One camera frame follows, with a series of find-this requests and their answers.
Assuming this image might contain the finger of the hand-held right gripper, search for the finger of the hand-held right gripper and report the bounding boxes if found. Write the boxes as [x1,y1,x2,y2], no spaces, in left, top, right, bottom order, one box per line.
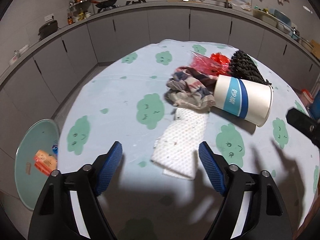
[286,108,320,148]
[309,102,320,121]

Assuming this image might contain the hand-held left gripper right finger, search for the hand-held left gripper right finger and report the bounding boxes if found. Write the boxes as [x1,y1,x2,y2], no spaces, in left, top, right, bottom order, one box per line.
[197,141,293,240]

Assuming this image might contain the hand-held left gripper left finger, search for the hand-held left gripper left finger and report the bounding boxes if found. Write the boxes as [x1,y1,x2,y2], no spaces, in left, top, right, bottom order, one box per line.
[28,141,123,240]

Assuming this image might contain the white paper towel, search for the white paper towel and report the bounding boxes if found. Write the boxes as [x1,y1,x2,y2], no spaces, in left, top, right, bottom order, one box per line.
[150,107,210,180]

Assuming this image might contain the white and blue paper cup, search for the white and blue paper cup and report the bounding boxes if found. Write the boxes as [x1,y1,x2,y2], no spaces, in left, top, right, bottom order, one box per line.
[213,74,273,127]

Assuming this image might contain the orange paper wrapper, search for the orange paper wrapper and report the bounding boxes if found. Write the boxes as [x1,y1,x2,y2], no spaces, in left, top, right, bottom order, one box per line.
[34,150,58,176]

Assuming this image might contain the black foam net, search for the black foam net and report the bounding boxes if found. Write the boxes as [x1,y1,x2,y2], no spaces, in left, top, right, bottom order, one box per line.
[229,50,272,85]

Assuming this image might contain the patterned cloth rag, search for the patterned cloth rag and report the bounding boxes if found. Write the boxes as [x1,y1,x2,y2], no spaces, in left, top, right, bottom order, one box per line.
[166,66,218,110]

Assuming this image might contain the teal trash bin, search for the teal trash bin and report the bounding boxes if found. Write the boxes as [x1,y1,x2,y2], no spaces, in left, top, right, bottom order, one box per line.
[14,119,60,210]

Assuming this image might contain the red plastic bag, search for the red plastic bag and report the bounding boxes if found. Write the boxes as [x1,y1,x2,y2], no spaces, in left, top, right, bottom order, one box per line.
[210,53,231,68]

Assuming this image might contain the pink translucent plastic bag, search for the pink translucent plastic bag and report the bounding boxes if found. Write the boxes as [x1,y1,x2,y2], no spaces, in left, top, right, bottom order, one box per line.
[190,51,220,77]

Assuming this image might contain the orange plastic container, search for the orange plastic container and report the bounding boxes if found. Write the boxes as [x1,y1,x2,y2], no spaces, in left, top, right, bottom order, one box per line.
[301,89,313,103]

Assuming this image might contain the glass bowl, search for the glass bowl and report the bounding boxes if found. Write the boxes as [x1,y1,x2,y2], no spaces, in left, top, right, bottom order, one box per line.
[300,37,318,53]

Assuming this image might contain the blue storage box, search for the blue storage box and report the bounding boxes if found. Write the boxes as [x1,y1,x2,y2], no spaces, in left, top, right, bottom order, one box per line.
[274,9,292,26]

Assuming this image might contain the white plastic basin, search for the white plastic basin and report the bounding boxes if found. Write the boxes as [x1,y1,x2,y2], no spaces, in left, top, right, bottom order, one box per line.
[251,8,278,27]

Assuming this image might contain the black rice cooker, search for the black rice cooker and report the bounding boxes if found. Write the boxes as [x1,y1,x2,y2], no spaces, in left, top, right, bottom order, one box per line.
[38,20,59,42]

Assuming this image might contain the grey base cabinets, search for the grey base cabinets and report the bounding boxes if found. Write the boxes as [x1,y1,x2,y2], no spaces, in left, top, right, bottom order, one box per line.
[0,0,320,120]

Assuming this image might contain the black wok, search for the black wok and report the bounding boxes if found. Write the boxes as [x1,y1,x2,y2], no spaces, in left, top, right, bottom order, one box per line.
[91,0,118,10]

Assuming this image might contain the spice rack with bottles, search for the spice rack with bottles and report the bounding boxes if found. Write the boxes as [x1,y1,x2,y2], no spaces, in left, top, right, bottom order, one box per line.
[69,0,93,22]

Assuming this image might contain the gas stove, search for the gas stove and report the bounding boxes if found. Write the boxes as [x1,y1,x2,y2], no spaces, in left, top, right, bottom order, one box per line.
[96,0,148,12]

